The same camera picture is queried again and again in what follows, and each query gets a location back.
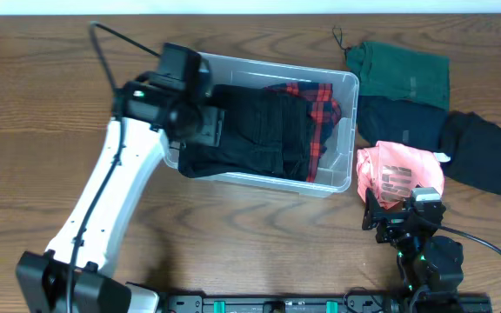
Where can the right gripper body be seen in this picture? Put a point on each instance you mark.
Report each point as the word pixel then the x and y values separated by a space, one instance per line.
pixel 392 230

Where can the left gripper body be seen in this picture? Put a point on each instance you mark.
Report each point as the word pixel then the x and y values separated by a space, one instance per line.
pixel 215 126

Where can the black garment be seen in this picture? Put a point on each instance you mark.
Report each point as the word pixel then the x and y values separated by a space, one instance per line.
pixel 265 133
pixel 474 146

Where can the red navy plaid garment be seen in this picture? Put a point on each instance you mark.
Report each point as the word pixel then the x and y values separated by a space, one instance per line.
pixel 323 109

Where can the dark green garment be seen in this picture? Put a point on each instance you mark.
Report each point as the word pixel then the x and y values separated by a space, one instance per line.
pixel 386 70

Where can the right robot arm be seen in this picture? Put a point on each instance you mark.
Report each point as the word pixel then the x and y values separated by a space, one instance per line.
pixel 429 265

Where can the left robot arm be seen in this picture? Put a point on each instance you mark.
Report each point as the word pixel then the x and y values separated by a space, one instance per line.
pixel 75 273

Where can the clear plastic storage container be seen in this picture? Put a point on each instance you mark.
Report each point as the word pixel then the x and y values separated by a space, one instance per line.
pixel 335 168

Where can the pink printed garment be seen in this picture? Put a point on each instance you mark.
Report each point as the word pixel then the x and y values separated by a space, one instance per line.
pixel 392 170

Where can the dark navy folded garment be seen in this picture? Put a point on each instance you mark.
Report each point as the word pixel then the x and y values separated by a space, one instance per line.
pixel 399 121

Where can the black drawstring loop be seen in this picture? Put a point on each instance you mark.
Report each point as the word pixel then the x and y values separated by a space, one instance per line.
pixel 338 34

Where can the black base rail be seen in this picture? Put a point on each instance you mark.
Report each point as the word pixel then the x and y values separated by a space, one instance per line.
pixel 349 303

